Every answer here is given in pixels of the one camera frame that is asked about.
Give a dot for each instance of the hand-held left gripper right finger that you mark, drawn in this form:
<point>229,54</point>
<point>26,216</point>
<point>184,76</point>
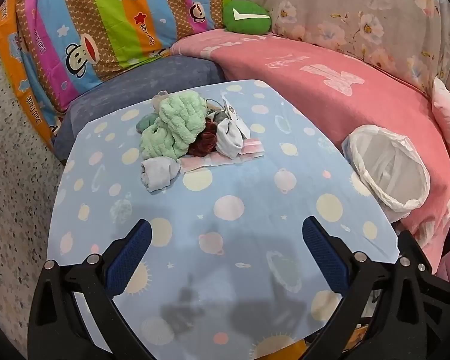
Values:
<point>322,257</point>

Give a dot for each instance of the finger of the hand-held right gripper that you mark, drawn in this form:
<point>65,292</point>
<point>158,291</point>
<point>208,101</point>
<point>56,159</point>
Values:
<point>407,243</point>

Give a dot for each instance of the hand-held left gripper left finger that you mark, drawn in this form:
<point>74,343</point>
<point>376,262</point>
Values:
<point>133,255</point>

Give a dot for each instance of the light grey cloth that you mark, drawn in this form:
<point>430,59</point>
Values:
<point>218,117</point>

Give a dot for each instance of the rolled grey sock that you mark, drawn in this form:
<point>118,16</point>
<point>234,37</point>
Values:
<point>159,174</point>

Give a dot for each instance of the light blue planet print cloth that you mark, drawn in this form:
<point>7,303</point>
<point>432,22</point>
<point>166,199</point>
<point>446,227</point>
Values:
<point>228,195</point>

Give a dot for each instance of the pink striped cloth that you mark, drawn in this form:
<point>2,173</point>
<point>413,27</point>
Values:
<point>225,159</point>

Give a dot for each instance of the teal and pink ball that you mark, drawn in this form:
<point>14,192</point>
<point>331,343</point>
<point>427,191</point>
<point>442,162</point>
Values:
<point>146,123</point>

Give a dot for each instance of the dark red scrunchie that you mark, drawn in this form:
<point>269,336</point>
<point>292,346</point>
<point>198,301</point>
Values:
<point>204,138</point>

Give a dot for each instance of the mint green fluffy cloth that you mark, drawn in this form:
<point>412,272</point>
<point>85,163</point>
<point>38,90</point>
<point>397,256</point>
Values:
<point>180,120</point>

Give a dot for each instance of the white sock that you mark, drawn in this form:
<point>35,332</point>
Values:
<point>228,138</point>

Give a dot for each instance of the beige tulle scrunchie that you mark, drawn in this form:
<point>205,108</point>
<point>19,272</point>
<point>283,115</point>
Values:
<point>162,95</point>

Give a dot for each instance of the blue-grey sofa cushion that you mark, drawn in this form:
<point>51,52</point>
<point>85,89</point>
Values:
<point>135,82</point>

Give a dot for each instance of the pink blanket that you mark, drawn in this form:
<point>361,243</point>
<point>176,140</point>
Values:
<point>303,82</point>

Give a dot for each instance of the white paper tag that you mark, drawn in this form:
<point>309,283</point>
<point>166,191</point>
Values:
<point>229,107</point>

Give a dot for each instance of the striped cartoon monkey quilt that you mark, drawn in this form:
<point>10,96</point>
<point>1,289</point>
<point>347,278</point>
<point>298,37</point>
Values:
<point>97,26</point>

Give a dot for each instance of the green cushion with white tick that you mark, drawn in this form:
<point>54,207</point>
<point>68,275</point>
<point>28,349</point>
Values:
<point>247,17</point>

